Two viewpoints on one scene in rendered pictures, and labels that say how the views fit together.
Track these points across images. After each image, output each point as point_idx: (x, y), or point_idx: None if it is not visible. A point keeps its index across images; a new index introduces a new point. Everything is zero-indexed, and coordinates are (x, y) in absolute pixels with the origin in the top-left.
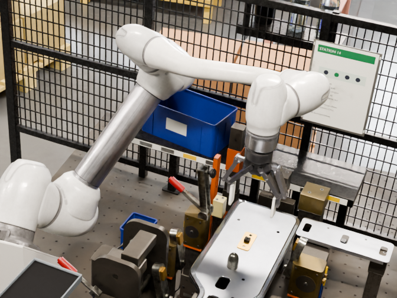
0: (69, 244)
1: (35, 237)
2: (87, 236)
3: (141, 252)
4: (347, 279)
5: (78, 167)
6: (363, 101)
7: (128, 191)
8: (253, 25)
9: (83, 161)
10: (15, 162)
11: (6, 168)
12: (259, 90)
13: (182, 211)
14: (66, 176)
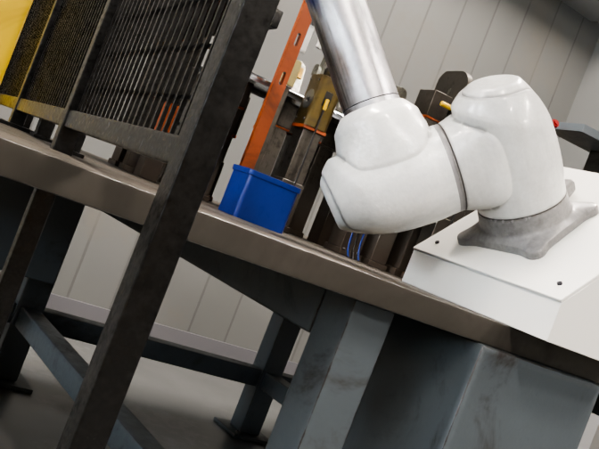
0: (352, 263)
1: (401, 283)
2: (311, 247)
3: None
4: (91, 155)
5: (393, 84)
6: None
7: (140, 182)
8: None
9: (389, 69)
10: (528, 85)
11: (538, 102)
12: None
13: (115, 169)
14: (414, 105)
